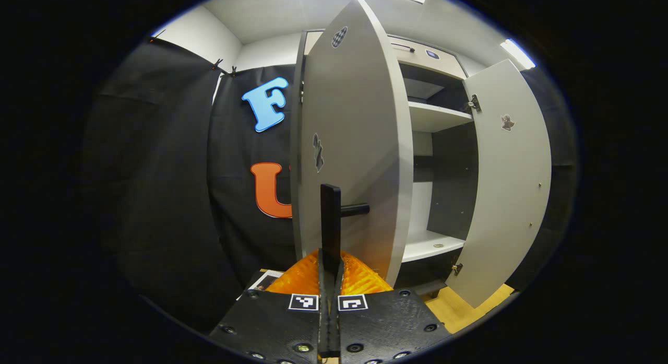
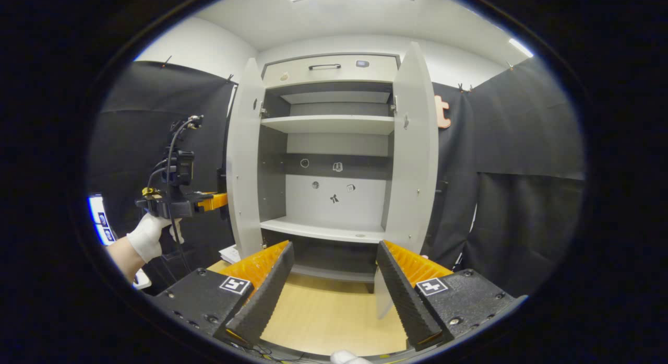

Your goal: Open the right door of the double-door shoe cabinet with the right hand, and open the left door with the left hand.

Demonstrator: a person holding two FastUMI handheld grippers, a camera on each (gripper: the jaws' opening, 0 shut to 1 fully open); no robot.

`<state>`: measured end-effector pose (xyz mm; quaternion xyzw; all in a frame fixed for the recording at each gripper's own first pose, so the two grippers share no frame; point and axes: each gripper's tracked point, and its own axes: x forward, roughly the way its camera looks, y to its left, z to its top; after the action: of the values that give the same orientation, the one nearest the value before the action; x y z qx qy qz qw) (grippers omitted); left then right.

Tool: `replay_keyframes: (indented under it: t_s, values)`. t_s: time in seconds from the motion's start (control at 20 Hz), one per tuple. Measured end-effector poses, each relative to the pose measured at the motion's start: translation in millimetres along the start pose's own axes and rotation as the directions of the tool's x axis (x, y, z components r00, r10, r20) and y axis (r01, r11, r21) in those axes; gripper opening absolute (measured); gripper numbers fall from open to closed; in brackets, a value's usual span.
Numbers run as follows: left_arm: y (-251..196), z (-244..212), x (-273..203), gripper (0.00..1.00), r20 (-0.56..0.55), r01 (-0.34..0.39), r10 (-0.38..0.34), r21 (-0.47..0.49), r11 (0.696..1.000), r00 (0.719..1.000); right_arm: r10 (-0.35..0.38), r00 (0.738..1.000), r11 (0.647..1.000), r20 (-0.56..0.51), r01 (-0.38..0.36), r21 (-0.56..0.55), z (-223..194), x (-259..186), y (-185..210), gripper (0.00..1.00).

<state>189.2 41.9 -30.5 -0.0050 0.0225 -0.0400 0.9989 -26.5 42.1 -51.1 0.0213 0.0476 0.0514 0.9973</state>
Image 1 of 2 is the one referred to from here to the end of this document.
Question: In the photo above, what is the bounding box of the black backdrop cloth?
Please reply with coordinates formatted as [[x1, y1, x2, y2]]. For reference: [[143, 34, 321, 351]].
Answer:
[[83, 38, 579, 336]]

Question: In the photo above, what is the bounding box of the small ceiling light panel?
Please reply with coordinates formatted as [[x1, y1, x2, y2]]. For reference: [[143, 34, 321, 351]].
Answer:
[[500, 39, 536, 71]]

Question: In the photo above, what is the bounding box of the cabinet door with checkered sticker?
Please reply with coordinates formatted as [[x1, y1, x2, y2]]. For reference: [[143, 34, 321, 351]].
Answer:
[[292, 0, 414, 287]]

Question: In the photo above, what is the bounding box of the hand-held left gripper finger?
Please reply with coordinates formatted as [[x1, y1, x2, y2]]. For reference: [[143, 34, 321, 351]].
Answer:
[[209, 248, 331, 364], [330, 249, 452, 364]]

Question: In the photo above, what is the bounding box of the grey cabinet drawer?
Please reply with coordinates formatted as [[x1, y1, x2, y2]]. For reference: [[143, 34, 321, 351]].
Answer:
[[389, 35, 468, 78]]

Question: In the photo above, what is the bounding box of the cabinet door with square stickers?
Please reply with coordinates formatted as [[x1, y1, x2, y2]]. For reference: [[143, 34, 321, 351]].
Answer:
[[445, 59, 553, 308]]

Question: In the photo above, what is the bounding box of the white cabinet shelf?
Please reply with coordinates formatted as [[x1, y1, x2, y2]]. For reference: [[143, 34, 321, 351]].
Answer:
[[401, 229, 466, 263], [408, 100, 474, 133]]

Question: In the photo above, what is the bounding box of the grey double-door shoe cabinet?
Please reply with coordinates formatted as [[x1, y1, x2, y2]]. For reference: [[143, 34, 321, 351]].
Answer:
[[290, 0, 553, 308]]

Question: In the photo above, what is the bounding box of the black door handle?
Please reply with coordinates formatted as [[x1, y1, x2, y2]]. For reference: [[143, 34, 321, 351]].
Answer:
[[320, 184, 370, 273]]

